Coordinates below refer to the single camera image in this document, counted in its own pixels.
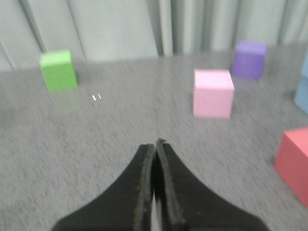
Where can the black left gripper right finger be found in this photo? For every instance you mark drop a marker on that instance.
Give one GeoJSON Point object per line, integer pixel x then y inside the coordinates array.
{"type": "Point", "coordinates": [184, 203]}

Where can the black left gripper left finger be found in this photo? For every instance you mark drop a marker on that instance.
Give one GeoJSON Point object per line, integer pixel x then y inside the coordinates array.
{"type": "Point", "coordinates": [125, 206]}

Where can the light blue cracked foam block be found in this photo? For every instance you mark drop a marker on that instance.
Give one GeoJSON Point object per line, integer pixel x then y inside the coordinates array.
{"type": "Point", "coordinates": [301, 96]}

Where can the red textured foam block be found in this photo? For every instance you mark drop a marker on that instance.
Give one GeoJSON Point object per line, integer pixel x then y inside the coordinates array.
{"type": "Point", "coordinates": [291, 162]}

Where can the pink foam block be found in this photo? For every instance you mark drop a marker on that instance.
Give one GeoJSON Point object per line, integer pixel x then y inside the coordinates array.
{"type": "Point", "coordinates": [213, 93]}

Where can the green foam block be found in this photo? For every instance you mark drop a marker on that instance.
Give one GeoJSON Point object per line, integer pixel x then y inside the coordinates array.
{"type": "Point", "coordinates": [58, 71]}

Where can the purple foam block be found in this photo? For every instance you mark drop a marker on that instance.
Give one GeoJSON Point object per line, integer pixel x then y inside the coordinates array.
{"type": "Point", "coordinates": [249, 59]}

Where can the grey curtain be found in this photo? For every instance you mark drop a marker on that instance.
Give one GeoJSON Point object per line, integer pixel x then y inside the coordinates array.
{"type": "Point", "coordinates": [110, 30]}

